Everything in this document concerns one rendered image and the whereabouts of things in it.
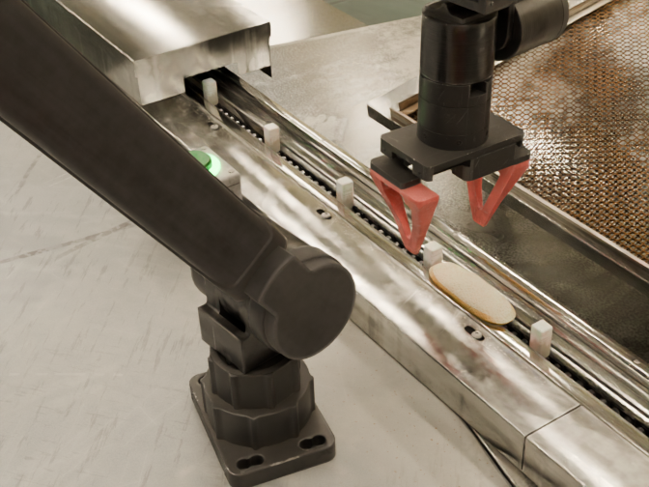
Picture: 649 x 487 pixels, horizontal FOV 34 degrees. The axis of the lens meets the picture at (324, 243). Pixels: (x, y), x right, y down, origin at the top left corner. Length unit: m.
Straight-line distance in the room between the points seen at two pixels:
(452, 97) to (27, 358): 0.43
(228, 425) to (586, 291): 0.37
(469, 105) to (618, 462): 0.28
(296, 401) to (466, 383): 0.13
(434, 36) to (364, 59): 0.61
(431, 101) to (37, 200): 0.51
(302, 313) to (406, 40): 0.78
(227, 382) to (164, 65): 0.53
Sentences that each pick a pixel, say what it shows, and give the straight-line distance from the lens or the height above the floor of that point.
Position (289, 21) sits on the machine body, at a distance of 1.54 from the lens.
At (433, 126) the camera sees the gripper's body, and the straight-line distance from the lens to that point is 0.82.
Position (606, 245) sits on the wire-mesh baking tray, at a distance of 0.92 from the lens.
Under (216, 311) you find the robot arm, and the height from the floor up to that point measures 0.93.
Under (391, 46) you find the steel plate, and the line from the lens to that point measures 1.44.
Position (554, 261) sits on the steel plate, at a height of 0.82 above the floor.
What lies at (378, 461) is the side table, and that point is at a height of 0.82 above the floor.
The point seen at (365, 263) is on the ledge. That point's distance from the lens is 0.94.
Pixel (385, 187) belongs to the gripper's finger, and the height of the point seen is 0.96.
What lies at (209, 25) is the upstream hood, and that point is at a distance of 1.28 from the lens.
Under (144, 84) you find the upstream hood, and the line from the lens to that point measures 1.22.
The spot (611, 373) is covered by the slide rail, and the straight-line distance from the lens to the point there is 0.86.
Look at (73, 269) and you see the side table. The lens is 1.05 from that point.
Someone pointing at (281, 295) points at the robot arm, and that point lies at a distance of 0.71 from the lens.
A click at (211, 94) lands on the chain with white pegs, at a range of 1.26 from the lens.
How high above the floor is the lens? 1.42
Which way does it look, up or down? 35 degrees down
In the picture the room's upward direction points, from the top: 2 degrees counter-clockwise
